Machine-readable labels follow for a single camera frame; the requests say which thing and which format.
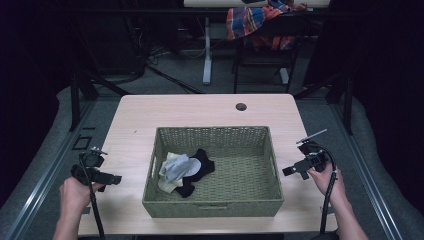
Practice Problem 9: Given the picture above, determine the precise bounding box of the white-legged desk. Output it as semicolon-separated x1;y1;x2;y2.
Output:
182;0;331;86

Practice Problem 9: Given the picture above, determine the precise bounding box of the person's right hand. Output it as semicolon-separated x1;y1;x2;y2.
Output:
306;164;348;201

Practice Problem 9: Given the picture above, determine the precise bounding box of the black metal stand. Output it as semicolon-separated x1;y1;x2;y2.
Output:
68;71;132;133
292;71;355;136

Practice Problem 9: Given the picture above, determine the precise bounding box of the green woven basket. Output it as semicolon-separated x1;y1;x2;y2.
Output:
142;125;285;219

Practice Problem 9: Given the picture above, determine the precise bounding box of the black equipment rack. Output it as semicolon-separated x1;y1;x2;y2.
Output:
65;0;148;78

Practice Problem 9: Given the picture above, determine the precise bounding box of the plaid cloth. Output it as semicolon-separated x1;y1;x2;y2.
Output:
225;0;309;51

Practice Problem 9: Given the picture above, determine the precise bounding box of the black chair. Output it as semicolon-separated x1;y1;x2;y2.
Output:
231;12;310;95

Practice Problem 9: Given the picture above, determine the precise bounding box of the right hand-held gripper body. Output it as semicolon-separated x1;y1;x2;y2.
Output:
295;128;330;174

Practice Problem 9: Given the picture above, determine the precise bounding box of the black sock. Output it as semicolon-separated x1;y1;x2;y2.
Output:
173;147;217;199

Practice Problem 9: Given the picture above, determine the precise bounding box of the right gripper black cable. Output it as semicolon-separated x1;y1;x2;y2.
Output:
311;143;339;235

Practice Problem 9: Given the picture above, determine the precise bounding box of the cream sock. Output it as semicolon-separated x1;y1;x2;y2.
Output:
157;151;185;194

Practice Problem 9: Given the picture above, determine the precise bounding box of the grey sock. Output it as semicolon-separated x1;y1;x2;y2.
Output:
160;153;203;184

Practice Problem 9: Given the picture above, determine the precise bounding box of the aluminium floor rail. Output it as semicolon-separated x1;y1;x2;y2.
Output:
329;102;405;240
2;99;98;240

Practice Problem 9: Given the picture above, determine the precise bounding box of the black floor cable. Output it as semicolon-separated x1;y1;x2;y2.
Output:
145;64;205;95

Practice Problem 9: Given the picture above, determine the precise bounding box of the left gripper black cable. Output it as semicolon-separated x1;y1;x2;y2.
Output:
78;154;107;240

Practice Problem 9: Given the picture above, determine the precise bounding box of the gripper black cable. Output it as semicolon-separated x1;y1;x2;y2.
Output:
78;154;107;240
311;143;339;235

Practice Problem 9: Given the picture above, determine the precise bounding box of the person's left hand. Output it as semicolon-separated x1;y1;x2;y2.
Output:
59;176;105;218

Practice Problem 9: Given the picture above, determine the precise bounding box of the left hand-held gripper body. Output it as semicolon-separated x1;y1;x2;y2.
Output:
70;146;109;185

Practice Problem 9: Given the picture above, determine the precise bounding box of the black square floor frame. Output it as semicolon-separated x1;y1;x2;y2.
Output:
72;134;93;151

